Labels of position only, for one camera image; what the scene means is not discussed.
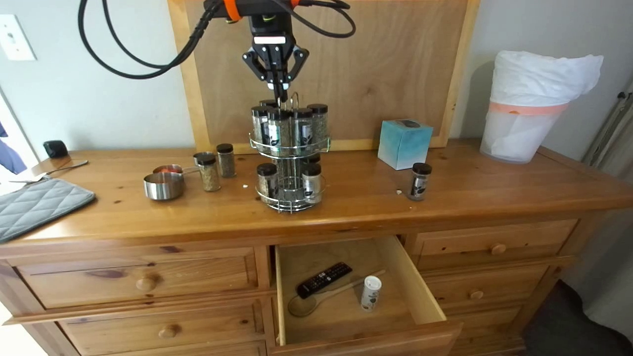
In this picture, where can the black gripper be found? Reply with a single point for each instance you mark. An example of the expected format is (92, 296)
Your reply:
(272, 43)

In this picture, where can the silver spice rack stand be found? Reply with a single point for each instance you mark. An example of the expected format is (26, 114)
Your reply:
(292, 140)

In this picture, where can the large plywood board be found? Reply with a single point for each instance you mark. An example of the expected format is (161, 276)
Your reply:
(388, 61)

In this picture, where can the black remote control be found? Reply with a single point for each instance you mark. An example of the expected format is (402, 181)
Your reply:
(321, 280)

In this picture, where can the grey quilted pot holder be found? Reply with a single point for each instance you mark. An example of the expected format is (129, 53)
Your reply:
(38, 205)

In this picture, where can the wooden dresser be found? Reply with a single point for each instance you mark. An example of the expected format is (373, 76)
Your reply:
(197, 276)

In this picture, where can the silver metal measuring cup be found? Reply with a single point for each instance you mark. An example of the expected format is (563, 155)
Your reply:
(163, 187)

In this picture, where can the open wooden drawer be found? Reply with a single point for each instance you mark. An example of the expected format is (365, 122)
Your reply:
(406, 322)

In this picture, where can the spice jar behind left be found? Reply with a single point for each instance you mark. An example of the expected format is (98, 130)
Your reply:
(226, 159)

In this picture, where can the white lined trash bin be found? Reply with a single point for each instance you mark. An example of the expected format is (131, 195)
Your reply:
(527, 98)

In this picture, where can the blue tissue box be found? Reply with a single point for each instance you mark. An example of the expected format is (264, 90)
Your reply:
(404, 144)

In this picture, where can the robot arm with orange ring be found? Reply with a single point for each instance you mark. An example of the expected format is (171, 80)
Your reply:
(240, 9)

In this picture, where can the copper measuring cup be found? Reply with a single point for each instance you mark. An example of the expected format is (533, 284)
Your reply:
(169, 169)

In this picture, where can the black lid spice jar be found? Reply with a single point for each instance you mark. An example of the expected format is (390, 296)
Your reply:
(420, 171)

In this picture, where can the small black box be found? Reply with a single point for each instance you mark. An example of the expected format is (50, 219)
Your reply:
(56, 150)

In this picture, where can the spice jar with green herbs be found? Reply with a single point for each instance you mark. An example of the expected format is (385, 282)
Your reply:
(208, 173)

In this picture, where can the white pill bottle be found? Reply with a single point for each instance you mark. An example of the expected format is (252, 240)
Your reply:
(371, 292)

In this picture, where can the white light switch plate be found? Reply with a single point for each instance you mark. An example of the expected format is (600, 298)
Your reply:
(13, 41)

